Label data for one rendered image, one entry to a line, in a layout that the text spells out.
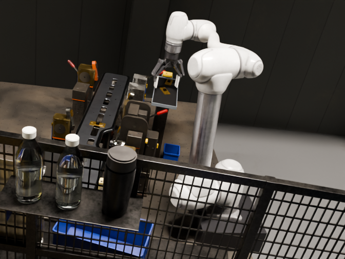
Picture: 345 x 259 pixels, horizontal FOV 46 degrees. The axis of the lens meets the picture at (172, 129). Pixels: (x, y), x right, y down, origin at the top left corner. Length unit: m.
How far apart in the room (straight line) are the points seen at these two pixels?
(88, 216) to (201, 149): 0.84
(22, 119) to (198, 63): 1.53
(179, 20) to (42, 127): 1.16
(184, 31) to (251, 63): 0.59
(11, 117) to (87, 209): 1.84
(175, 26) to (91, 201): 1.29
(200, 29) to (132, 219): 1.38
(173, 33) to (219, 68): 0.61
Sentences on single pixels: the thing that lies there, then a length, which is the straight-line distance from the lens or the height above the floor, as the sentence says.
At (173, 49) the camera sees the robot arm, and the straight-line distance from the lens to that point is 2.23.
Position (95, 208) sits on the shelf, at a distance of 1.09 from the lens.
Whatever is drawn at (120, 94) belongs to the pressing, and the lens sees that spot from 2.60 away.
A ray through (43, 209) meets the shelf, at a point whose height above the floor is 1.43.
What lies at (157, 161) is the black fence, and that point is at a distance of 1.08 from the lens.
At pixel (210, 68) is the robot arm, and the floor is 1.59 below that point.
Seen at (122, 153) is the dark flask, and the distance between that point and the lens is 0.98.
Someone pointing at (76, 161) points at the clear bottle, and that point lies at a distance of 0.99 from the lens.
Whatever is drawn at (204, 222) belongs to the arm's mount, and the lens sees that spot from 2.04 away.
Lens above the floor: 2.17
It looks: 30 degrees down
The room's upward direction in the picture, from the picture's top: 12 degrees clockwise
